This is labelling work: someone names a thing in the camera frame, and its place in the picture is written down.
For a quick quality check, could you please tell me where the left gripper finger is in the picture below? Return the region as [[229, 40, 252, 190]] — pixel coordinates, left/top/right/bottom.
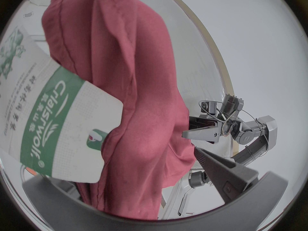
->
[[181, 125, 221, 144], [188, 116, 218, 129], [194, 147, 259, 203]]

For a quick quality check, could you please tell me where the red shirt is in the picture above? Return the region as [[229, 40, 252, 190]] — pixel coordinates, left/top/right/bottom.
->
[[0, 0, 197, 221]]

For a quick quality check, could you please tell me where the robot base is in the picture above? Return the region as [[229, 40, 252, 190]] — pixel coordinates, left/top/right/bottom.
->
[[160, 169, 217, 220]]

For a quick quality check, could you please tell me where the bed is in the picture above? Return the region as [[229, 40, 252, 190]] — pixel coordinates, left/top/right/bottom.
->
[[0, 0, 240, 209]]

